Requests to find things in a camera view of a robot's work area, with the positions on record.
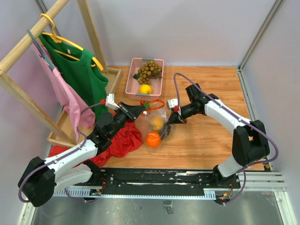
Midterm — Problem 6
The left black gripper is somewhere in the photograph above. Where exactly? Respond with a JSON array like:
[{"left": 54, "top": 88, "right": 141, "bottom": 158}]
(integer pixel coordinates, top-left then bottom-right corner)
[{"left": 109, "top": 101, "right": 145, "bottom": 138}]

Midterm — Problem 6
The small yellow fake fruit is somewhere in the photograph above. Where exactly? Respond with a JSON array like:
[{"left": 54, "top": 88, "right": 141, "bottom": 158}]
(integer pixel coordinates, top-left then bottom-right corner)
[{"left": 150, "top": 116, "right": 165, "bottom": 131}]

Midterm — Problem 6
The yellow fake lemon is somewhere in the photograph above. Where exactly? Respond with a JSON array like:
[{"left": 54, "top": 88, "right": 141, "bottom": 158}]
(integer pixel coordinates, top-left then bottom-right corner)
[{"left": 139, "top": 84, "right": 153, "bottom": 94}]

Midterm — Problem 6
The clear zip bag orange seal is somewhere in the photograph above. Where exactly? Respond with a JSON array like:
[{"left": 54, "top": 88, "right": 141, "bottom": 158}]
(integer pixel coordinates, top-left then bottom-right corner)
[{"left": 136, "top": 99, "right": 172, "bottom": 150}]

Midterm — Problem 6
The orange fake orange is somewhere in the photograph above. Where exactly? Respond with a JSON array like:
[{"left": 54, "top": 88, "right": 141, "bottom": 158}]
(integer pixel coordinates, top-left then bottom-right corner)
[{"left": 145, "top": 131, "right": 161, "bottom": 148}]

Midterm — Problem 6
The brown longan fruit bunch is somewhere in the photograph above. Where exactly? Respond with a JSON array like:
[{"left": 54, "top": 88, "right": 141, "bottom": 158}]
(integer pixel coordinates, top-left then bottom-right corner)
[{"left": 133, "top": 60, "right": 162, "bottom": 85}]

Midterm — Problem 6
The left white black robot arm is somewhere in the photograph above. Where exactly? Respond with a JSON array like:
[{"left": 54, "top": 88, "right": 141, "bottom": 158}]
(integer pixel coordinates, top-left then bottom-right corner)
[{"left": 18, "top": 102, "right": 145, "bottom": 207}]

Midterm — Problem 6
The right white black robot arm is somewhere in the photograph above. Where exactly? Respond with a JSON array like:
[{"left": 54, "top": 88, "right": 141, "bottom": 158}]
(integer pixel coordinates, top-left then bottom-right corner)
[{"left": 166, "top": 84, "right": 270, "bottom": 188}]

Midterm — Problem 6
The dark blueberry cluster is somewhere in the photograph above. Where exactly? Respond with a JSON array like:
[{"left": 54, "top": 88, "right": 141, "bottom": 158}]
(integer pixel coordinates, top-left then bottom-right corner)
[{"left": 161, "top": 124, "right": 173, "bottom": 140}]

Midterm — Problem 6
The pink plastic basket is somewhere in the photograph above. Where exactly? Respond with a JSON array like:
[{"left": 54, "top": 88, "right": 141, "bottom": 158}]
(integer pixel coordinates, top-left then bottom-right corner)
[{"left": 125, "top": 58, "right": 164, "bottom": 100}]

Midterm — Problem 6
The red cloth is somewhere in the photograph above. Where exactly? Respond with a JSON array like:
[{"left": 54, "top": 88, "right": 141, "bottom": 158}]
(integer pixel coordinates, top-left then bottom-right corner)
[{"left": 48, "top": 121, "right": 143, "bottom": 168}]

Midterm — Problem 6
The wooden clothes rack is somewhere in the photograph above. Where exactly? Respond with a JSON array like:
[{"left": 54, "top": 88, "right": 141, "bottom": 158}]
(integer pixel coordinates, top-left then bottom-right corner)
[{"left": 0, "top": 0, "right": 123, "bottom": 148}]

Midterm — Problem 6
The pink shirt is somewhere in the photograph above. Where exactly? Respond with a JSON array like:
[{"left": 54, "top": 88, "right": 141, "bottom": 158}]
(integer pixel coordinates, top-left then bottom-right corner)
[{"left": 33, "top": 45, "right": 96, "bottom": 141}]

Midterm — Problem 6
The green shirt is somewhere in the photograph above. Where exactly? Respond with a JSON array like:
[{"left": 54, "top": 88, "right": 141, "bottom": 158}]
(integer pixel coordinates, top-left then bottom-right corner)
[{"left": 39, "top": 33, "right": 108, "bottom": 106}]

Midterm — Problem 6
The yellow clothes hanger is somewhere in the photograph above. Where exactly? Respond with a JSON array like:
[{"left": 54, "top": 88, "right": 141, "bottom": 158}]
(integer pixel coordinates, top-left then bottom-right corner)
[{"left": 39, "top": 13, "right": 104, "bottom": 71}]

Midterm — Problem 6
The grey clothes hanger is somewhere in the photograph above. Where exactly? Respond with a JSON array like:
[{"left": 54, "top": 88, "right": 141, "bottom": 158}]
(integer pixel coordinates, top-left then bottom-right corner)
[{"left": 27, "top": 30, "right": 55, "bottom": 71}]

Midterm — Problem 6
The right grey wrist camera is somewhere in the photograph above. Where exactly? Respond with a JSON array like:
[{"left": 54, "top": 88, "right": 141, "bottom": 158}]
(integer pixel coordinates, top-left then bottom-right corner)
[{"left": 166, "top": 98, "right": 179, "bottom": 110}]

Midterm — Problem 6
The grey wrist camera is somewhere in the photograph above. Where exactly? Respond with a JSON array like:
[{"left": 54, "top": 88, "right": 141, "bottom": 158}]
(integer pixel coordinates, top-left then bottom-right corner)
[
  {"left": 166, "top": 98, "right": 179, "bottom": 110},
  {"left": 105, "top": 93, "right": 119, "bottom": 110}
]

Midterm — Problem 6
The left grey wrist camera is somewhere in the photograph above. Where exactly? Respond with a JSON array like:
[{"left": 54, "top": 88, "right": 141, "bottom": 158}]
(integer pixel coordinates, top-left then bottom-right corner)
[{"left": 105, "top": 93, "right": 119, "bottom": 110}]

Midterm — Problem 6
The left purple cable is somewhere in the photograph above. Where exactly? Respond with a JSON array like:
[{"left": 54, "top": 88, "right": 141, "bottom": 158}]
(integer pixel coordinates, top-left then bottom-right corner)
[{"left": 18, "top": 99, "right": 106, "bottom": 203}]

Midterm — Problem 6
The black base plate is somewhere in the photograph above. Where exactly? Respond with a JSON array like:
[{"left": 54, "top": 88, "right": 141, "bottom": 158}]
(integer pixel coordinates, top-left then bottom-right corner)
[{"left": 75, "top": 167, "right": 240, "bottom": 196}]

